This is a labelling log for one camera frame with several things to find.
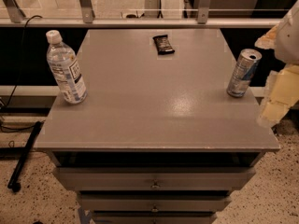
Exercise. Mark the grey drawer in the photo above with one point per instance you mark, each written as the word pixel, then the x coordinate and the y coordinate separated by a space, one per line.
pixel 155 179
pixel 159 218
pixel 153 202

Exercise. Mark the grey drawer cabinet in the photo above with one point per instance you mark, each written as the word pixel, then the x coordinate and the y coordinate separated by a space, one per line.
pixel 144 110

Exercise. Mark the clear plastic water bottle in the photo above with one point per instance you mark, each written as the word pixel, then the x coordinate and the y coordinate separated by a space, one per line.
pixel 64 65

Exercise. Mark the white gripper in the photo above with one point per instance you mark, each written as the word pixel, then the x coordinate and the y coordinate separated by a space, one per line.
pixel 289 44

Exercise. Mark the dark rxbar chocolate wrapper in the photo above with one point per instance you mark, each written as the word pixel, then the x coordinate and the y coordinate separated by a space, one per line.
pixel 163 45

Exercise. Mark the middle grey drawer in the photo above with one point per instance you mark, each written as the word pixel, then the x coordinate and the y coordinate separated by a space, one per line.
pixel 153 202

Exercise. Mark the top grey drawer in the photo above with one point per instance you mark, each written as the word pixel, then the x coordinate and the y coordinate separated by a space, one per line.
pixel 155 179

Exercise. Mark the bottom grey drawer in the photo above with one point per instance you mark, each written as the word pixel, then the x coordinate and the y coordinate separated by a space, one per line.
pixel 159 218

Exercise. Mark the metal railing frame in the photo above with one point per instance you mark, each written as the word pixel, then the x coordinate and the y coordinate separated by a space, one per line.
pixel 144 13

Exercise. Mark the black rod on floor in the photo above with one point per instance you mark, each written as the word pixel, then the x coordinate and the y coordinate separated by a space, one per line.
pixel 13 183

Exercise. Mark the silver blue redbull can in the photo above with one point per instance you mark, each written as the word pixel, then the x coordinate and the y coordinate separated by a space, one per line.
pixel 244 71

